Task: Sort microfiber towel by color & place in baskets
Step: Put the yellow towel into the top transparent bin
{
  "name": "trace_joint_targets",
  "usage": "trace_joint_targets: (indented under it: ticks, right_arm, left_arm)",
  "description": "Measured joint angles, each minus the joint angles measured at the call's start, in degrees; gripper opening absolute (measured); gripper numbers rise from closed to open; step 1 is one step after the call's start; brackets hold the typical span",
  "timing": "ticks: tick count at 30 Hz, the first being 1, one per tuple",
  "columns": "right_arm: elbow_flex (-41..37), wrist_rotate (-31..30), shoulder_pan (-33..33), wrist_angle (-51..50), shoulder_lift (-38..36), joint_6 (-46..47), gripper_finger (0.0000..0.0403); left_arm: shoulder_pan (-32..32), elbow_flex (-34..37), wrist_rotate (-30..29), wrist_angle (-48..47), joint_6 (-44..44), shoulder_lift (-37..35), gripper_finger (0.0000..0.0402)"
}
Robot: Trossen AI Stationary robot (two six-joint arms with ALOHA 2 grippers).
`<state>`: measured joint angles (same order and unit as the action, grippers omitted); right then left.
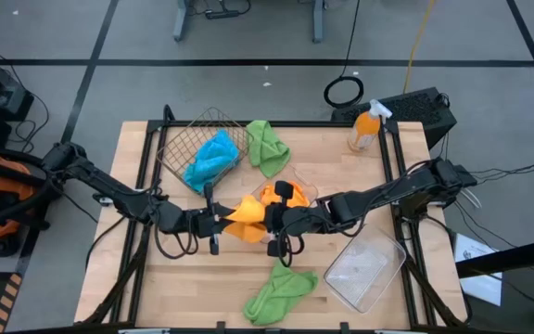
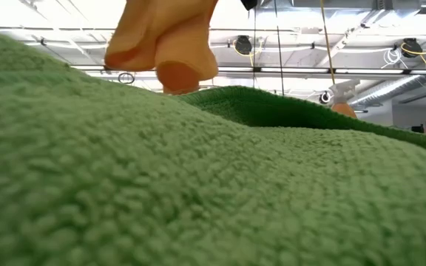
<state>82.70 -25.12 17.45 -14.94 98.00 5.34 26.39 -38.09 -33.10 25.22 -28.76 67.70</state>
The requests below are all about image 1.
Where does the orange microfiber towel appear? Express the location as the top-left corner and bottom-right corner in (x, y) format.
(223, 194), (269, 245)
(260, 180), (312, 210)

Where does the orange spray bottle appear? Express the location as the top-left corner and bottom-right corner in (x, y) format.
(346, 98), (393, 153)

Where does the black desk edge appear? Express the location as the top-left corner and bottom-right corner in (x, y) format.
(455, 235), (534, 279)

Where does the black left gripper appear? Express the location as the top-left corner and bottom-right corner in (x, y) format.
(183, 183), (239, 256)

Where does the black hanging cable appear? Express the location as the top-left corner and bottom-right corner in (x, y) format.
(322, 0), (365, 110)

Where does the grey desk leg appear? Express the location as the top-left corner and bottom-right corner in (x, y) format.
(311, 0), (324, 44)
(172, 0), (194, 43)

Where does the black computer case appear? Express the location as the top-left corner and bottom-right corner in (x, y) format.
(330, 86), (458, 150)

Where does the yellow hanging cable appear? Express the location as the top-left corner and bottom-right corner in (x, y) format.
(401, 0), (437, 94)

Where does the copper wire basket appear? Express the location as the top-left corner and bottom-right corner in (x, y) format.
(156, 107), (255, 196)

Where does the black power strip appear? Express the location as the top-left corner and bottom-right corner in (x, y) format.
(204, 8), (241, 20)

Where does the green microfiber towel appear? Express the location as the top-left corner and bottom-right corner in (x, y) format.
(246, 119), (292, 179)
(242, 258), (319, 327)

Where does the white paper sheet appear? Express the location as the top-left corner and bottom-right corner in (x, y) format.
(453, 231), (503, 307)

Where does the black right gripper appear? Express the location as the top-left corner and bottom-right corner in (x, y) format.
(264, 181), (324, 259)

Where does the black aluminium table frame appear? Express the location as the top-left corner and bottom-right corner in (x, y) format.
(81, 105), (475, 334)

